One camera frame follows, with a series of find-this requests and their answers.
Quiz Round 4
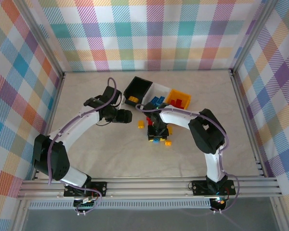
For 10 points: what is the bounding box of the white plastic bin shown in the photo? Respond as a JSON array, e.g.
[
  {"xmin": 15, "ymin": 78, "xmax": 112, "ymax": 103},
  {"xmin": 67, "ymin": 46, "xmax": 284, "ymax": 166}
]
[{"xmin": 144, "ymin": 82, "xmax": 172, "ymax": 106}]

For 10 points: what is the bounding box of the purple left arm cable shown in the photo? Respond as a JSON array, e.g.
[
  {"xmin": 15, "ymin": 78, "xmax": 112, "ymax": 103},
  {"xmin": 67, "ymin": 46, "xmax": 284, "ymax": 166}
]
[{"xmin": 48, "ymin": 77, "xmax": 122, "ymax": 215}]

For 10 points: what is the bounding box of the black plastic bin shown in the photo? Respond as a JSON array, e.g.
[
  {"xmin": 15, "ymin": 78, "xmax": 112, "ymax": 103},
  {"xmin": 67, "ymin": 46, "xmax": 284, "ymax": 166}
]
[{"xmin": 123, "ymin": 76, "xmax": 153, "ymax": 107}]

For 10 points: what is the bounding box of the aluminium table edge rail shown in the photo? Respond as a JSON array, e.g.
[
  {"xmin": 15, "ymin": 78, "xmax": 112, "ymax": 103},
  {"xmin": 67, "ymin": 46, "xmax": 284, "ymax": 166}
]
[
  {"xmin": 31, "ymin": 72, "xmax": 66, "ymax": 181},
  {"xmin": 230, "ymin": 69, "xmax": 268, "ymax": 179}
]

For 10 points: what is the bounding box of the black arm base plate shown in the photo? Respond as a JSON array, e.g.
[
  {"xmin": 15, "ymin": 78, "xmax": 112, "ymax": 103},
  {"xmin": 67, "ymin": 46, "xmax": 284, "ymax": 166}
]
[
  {"xmin": 63, "ymin": 180, "xmax": 108, "ymax": 198},
  {"xmin": 191, "ymin": 179, "xmax": 237, "ymax": 197}
]

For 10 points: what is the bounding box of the yellow plastic bin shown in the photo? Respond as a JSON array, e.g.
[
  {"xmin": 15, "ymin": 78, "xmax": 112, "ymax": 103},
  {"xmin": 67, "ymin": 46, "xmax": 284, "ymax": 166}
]
[{"xmin": 165, "ymin": 89, "xmax": 192, "ymax": 111}]

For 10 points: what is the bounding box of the aluminium frame post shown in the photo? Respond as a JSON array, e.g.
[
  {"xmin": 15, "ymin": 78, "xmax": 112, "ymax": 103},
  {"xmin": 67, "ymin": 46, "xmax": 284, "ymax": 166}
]
[
  {"xmin": 230, "ymin": 0, "xmax": 279, "ymax": 74},
  {"xmin": 13, "ymin": 0, "xmax": 66, "ymax": 79}
]

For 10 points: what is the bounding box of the aluminium frame leg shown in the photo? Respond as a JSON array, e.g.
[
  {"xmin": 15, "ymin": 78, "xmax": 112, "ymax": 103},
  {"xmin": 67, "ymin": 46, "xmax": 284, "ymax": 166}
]
[
  {"xmin": 271, "ymin": 197, "xmax": 289, "ymax": 231},
  {"xmin": 13, "ymin": 199, "xmax": 31, "ymax": 231}
]

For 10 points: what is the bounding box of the grey slotted cable duct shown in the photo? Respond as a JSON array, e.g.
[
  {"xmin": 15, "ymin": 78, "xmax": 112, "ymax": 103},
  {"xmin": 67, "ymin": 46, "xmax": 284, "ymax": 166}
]
[{"xmin": 28, "ymin": 201, "xmax": 213, "ymax": 211}]

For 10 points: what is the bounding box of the wide aluminium mounting rail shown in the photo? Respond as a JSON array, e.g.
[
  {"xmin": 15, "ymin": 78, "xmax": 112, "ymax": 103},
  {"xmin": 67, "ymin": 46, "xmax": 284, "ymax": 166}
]
[{"xmin": 16, "ymin": 177, "xmax": 284, "ymax": 201}]

